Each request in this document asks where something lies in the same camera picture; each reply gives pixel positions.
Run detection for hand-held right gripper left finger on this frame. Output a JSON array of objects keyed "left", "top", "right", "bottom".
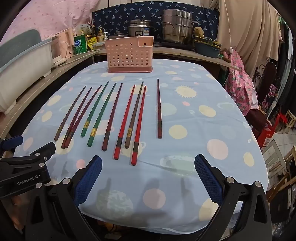
[{"left": 24, "top": 155, "right": 103, "bottom": 241}]

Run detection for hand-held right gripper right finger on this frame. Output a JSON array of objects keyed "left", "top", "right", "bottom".
[{"left": 194, "top": 154, "right": 273, "bottom": 241}]

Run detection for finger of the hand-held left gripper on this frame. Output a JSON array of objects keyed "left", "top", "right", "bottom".
[
  {"left": 0, "top": 136, "right": 23, "bottom": 158},
  {"left": 0, "top": 142, "right": 56, "bottom": 176}
]

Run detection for dark red chopstick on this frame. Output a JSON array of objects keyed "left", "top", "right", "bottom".
[
  {"left": 157, "top": 78, "right": 163, "bottom": 139},
  {"left": 102, "top": 83, "right": 123, "bottom": 152},
  {"left": 65, "top": 85, "right": 102, "bottom": 149},
  {"left": 61, "top": 87, "right": 93, "bottom": 149}
]

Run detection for pink perforated utensil basket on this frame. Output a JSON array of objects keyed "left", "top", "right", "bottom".
[{"left": 105, "top": 36, "right": 154, "bottom": 74}]

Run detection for blue planet print tablecloth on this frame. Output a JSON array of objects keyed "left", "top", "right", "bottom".
[{"left": 14, "top": 59, "right": 270, "bottom": 234}]

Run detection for green chopstick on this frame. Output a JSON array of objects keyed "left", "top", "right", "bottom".
[
  {"left": 87, "top": 82, "right": 117, "bottom": 147},
  {"left": 80, "top": 81, "right": 110, "bottom": 138}
]

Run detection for white plastic tub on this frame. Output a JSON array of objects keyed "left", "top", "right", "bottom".
[{"left": 0, "top": 38, "right": 53, "bottom": 114}]

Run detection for red plastic stool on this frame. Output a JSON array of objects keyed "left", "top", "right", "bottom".
[{"left": 257, "top": 113, "right": 288, "bottom": 149}]

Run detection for pink pineapple print cloth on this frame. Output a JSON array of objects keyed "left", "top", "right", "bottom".
[{"left": 223, "top": 49, "right": 260, "bottom": 117}]

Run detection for wooden stool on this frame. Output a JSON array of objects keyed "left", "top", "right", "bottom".
[{"left": 279, "top": 109, "right": 296, "bottom": 134}]

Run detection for white kitchen appliance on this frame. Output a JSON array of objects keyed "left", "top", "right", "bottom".
[{"left": 50, "top": 35, "right": 68, "bottom": 68}]

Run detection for green dish soap bottle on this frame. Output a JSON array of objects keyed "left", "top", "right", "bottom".
[{"left": 73, "top": 34, "right": 88, "bottom": 56}]

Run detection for pink electric kettle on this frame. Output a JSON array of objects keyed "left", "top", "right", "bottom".
[{"left": 58, "top": 28, "right": 75, "bottom": 58}]

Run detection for dark metal chair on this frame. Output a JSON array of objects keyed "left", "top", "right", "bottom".
[{"left": 252, "top": 61, "right": 278, "bottom": 112}]

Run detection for blue plastic basin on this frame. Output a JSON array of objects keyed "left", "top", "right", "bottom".
[{"left": 194, "top": 42, "right": 222, "bottom": 58}]

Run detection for pink dotted curtain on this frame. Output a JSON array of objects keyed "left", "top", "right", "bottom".
[{"left": 5, "top": 0, "right": 100, "bottom": 47}]

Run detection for small steel pot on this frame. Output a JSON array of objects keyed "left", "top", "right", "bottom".
[{"left": 108, "top": 30, "right": 129, "bottom": 40}]

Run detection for black induction cooker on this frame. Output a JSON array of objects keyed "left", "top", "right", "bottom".
[{"left": 154, "top": 41, "right": 195, "bottom": 50}]

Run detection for navy leaf print cloth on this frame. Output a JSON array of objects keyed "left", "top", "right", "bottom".
[{"left": 92, "top": 1, "right": 220, "bottom": 45}]

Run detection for large steel steamer pot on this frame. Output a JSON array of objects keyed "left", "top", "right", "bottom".
[{"left": 161, "top": 9, "right": 200, "bottom": 44}]

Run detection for steel rice cooker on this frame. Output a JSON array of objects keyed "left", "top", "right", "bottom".
[{"left": 128, "top": 19, "right": 155, "bottom": 37}]

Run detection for beige curtain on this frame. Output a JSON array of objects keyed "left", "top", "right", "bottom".
[{"left": 217, "top": 0, "right": 284, "bottom": 77}]

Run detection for hanging dark clothes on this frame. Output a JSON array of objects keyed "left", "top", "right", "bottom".
[{"left": 276, "top": 16, "right": 296, "bottom": 93}]

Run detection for white cord with switch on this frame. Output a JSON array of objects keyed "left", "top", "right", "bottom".
[{"left": 223, "top": 0, "right": 234, "bottom": 55}]

